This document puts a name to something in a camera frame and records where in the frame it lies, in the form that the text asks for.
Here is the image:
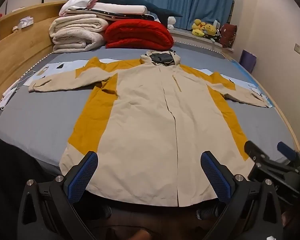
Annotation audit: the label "yellow plush toy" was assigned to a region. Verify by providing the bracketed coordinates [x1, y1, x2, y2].
[204, 24, 217, 39]
[192, 19, 207, 37]

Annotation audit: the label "white and pink clothes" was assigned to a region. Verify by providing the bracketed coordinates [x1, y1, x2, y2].
[59, 0, 101, 15]

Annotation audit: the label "folded red blanket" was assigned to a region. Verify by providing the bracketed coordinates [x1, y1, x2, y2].
[105, 19, 174, 50]

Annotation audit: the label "folded quilt with dark trim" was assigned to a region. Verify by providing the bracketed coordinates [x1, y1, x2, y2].
[65, 8, 155, 22]

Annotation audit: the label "bed with grey sheet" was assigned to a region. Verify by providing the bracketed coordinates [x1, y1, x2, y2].
[0, 40, 300, 180]

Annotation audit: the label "purple box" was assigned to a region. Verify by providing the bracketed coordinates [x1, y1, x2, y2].
[239, 49, 257, 74]

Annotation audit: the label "white cable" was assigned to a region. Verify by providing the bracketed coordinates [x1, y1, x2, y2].
[2, 69, 38, 98]

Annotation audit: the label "tissue pack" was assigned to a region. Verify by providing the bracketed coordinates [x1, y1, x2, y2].
[17, 16, 34, 29]

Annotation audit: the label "wooden headboard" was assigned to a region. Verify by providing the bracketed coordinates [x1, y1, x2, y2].
[0, 1, 68, 110]

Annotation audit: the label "folded white fluffy blanket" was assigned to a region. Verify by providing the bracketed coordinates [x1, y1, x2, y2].
[49, 14, 109, 54]

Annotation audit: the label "light blue printed sheet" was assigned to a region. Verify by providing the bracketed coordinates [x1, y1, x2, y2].
[27, 58, 274, 108]

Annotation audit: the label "beige and mustard hooded jacket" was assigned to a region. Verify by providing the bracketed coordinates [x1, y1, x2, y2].
[28, 50, 270, 207]

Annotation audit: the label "white pillow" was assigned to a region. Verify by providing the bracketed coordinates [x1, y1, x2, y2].
[94, 2, 148, 15]

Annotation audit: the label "dark red cushion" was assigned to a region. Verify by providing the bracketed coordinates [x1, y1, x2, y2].
[219, 23, 238, 48]

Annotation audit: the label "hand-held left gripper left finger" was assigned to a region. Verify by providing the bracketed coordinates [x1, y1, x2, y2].
[17, 151, 99, 240]

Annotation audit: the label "grey shoe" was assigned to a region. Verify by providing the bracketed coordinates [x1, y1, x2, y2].
[196, 203, 221, 220]
[97, 204, 113, 221]

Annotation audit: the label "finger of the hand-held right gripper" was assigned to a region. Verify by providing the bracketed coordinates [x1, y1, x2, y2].
[277, 142, 300, 162]
[244, 141, 288, 167]

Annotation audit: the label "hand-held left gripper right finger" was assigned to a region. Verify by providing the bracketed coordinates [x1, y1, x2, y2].
[200, 151, 283, 240]

